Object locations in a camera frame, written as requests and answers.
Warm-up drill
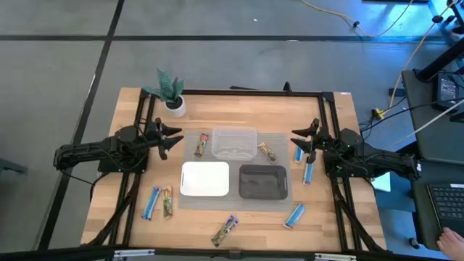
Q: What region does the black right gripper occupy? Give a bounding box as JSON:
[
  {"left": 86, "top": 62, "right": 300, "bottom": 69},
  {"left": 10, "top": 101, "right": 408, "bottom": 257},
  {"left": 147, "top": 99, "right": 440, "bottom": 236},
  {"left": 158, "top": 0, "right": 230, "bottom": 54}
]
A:
[{"left": 290, "top": 117, "right": 333, "bottom": 165}]

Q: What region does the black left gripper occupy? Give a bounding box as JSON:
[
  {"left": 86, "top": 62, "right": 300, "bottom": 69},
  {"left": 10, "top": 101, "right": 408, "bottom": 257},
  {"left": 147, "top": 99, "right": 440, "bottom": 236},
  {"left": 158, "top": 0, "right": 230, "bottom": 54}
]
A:
[{"left": 144, "top": 117, "right": 185, "bottom": 161}]

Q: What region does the blue granola bar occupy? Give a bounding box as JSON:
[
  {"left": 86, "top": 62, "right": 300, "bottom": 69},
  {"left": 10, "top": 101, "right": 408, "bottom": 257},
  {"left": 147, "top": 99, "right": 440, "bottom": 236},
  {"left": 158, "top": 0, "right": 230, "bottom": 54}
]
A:
[
  {"left": 282, "top": 202, "right": 307, "bottom": 231},
  {"left": 141, "top": 186, "right": 162, "bottom": 222},
  {"left": 292, "top": 139, "right": 306, "bottom": 165},
  {"left": 302, "top": 161, "right": 315, "bottom": 186}
]

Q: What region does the green and orange granola bar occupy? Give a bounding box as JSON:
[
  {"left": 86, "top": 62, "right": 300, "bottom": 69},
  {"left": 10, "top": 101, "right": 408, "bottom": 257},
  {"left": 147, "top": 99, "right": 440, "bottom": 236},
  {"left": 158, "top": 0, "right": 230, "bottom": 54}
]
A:
[
  {"left": 257, "top": 141, "right": 279, "bottom": 165},
  {"left": 161, "top": 185, "right": 175, "bottom": 221}
]

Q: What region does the purple and green granola bar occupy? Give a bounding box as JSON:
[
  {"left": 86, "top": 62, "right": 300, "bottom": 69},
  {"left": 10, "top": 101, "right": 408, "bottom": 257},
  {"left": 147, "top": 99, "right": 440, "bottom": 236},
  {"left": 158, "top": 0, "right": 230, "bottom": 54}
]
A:
[{"left": 210, "top": 214, "right": 240, "bottom": 249}]

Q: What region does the white plant pot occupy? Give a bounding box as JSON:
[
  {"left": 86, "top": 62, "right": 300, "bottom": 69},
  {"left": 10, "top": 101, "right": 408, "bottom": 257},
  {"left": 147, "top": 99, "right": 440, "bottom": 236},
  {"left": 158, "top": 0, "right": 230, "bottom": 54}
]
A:
[{"left": 163, "top": 94, "right": 187, "bottom": 118}]

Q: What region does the green artificial plant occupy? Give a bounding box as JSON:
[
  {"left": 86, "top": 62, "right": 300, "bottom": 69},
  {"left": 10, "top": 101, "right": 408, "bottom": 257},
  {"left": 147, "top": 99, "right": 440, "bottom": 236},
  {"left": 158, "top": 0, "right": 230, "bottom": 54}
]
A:
[{"left": 142, "top": 67, "right": 185, "bottom": 104}]

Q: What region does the white plastic bin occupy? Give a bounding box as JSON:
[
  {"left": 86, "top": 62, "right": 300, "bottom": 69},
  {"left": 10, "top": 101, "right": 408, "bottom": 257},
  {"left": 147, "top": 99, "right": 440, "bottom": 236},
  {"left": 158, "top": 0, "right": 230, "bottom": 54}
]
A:
[{"left": 180, "top": 161, "right": 231, "bottom": 197}]

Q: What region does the dark grey plastic bin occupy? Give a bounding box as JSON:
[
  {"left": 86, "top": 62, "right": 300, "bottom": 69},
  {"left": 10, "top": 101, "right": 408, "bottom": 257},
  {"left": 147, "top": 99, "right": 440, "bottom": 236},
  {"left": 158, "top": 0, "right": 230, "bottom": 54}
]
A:
[{"left": 239, "top": 164, "right": 289, "bottom": 201}]

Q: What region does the clear plastic container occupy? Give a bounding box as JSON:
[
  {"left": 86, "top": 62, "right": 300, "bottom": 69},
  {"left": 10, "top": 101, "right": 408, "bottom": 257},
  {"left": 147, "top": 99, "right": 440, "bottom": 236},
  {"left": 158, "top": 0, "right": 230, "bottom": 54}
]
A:
[{"left": 210, "top": 125, "right": 259, "bottom": 162}]

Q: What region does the grey woven placemat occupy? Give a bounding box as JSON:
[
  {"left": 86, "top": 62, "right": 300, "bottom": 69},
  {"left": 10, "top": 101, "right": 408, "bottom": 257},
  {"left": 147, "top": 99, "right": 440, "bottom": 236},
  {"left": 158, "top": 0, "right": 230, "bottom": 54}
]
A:
[{"left": 178, "top": 130, "right": 294, "bottom": 213}]

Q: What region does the dark grey desk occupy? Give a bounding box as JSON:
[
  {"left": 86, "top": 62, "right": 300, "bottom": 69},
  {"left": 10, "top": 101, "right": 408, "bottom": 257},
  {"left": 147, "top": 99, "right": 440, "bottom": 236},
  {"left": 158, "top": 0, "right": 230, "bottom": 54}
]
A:
[{"left": 401, "top": 68, "right": 464, "bottom": 252}]

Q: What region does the black power adapter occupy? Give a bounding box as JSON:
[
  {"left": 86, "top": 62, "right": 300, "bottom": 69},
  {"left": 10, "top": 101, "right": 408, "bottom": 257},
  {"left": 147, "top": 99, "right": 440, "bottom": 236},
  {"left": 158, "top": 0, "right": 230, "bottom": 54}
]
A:
[{"left": 432, "top": 72, "right": 462, "bottom": 111}]

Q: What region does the black stand leg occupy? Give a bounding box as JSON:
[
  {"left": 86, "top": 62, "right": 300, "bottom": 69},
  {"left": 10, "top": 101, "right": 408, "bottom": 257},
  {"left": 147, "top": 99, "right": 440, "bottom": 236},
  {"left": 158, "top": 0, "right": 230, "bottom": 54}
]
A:
[{"left": 415, "top": 46, "right": 464, "bottom": 83}]

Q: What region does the black keyboard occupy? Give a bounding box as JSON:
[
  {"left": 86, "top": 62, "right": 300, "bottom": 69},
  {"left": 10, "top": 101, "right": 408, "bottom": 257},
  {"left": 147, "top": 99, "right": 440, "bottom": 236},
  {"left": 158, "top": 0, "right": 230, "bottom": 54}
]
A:
[{"left": 426, "top": 183, "right": 464, "bottom": 233}]

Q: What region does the person's hand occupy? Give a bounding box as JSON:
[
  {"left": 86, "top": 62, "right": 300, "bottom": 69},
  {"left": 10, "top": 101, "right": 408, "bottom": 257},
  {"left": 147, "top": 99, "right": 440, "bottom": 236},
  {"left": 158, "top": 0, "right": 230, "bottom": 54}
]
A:
[{"left": 436, "top": 227, "right": 464, "bottom": 261}]

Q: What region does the black aluminium frame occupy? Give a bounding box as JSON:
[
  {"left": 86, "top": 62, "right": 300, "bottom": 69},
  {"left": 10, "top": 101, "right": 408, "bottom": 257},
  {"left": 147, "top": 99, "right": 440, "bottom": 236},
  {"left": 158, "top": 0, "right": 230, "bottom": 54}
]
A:
[{"left": 0, "top": 81, "right": 464, "bottom": 261}]

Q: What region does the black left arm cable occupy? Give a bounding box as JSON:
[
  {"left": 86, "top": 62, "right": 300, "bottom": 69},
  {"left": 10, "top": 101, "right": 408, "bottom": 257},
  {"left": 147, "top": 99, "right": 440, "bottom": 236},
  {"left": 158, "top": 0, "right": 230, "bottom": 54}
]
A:
[{"left": 57, "top": 168, "right": 108, "bottom": 204}]

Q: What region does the yellow cable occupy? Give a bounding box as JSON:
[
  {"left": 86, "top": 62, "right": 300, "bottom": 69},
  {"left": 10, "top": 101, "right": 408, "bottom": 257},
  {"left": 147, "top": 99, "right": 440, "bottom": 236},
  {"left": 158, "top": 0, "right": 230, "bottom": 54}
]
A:
[{"left": 299, "top": 0, "right": 458, "bottom": 109}]

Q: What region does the silver metal bracket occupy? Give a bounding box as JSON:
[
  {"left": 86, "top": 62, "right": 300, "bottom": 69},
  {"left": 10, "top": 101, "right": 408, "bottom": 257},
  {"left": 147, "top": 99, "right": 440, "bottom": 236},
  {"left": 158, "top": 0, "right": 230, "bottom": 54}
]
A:
[
  {"left": 314, "top": 252, "right": 358, "bottom": 261},
  {"left": 113, "top": 249, "right": 156, "bottom": 259}
]

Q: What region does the white cable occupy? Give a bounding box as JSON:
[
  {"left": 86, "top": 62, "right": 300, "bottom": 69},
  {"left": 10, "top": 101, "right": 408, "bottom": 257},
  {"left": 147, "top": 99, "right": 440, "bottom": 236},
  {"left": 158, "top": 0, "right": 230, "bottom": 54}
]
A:
[{"left": 393, "top": 107, "right": 464, "bottom": 146}]

